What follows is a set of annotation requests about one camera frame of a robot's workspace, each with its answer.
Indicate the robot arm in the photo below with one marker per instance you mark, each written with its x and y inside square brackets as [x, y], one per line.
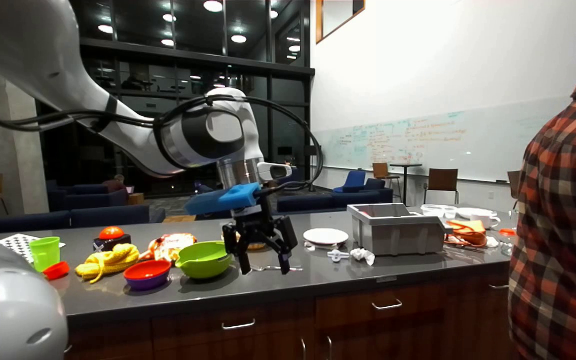
[38, 60]

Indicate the white mug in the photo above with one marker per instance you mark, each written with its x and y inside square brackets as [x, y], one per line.
[485, 220]

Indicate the whiteboard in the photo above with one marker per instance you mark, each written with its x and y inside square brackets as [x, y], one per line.
[443, 142]

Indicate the white plate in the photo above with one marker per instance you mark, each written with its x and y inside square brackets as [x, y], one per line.
[325, 235]

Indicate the orange snack packet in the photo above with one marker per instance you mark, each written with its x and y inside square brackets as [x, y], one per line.
[173, 245]

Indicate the green plastic cup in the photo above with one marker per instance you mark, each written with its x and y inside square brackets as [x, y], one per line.
[44, 252]

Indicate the clear plastic container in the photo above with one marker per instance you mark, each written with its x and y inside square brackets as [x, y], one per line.
[438, 210]

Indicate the drawer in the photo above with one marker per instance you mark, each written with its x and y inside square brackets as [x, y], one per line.
[383, 302]
[233, 325]

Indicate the silver fork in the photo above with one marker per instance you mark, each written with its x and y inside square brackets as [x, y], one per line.
[268, 268]

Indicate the row of blue sofas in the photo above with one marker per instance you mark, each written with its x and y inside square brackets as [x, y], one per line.
[88, 207]

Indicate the crumpled white paper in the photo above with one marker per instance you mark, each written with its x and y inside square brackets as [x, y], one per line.
[363, 255]

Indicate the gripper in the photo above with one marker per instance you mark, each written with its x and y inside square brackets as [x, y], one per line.
[250, 219]

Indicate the green bowl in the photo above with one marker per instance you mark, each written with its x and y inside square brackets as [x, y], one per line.
[203, 262]

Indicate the red plastic lid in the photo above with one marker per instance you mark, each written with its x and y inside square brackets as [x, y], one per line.
[56, 270]

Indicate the orange bag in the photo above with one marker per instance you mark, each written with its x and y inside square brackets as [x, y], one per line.
[468, 232]

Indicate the red tomato toy on black box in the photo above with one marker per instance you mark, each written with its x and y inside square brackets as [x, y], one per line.
[111, 236]

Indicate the white shallow dish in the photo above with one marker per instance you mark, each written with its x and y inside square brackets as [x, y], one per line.
[473, 212]

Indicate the blue bowl with red inside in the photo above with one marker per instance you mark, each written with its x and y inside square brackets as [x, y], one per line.
[147, 274]

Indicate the yellow knitted corn toy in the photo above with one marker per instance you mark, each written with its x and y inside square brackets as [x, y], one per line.
[110, 259]

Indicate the grey plastic bin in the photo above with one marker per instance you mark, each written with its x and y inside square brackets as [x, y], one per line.
[403, 235]

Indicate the brown round bread toy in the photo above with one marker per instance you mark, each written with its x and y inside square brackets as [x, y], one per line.
[257, 245]

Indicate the wood framed window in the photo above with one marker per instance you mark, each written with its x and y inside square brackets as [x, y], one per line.
[340, 15]

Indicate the blue lounge chair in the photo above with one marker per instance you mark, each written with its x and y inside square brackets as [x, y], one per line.
[352, 181]

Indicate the checkerboard calibration sheet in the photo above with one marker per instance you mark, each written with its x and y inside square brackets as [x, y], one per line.
[15, 243]

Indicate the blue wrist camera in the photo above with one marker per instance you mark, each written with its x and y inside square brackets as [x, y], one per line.
[223, 199]

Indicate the person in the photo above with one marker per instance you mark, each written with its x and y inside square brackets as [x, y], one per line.
[563, 225]
[115, 183]

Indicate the tall round black table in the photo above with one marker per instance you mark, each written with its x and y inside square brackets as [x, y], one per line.
[406, 172]

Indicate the small white plastic piece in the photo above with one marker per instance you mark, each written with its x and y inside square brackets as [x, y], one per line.
[337, 255]

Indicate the glass jar with red lid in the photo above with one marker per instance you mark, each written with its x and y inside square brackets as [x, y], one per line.
[506, 240]

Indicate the blue sofa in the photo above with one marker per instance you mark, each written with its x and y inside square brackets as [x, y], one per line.
[328, 200]

